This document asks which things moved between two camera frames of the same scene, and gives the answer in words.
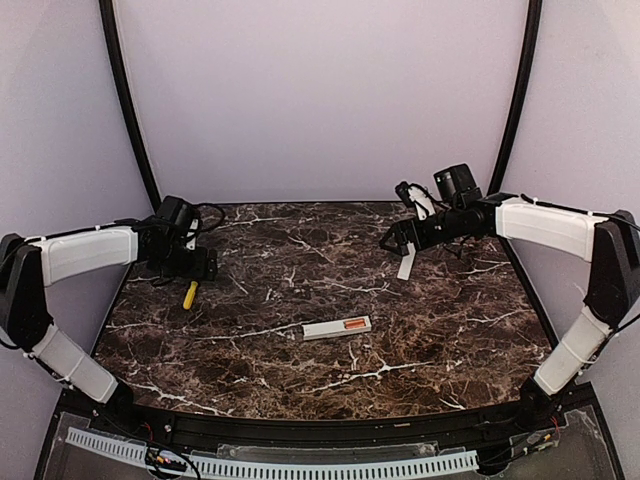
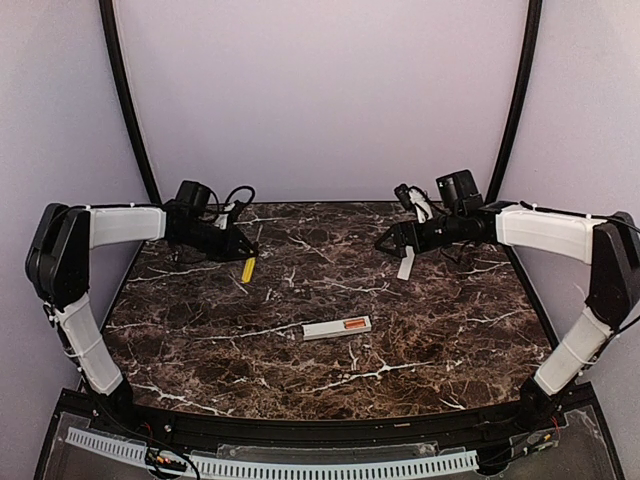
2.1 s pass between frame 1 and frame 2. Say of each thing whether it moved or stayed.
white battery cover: stayed
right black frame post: stayed
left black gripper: moved
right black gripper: stayed
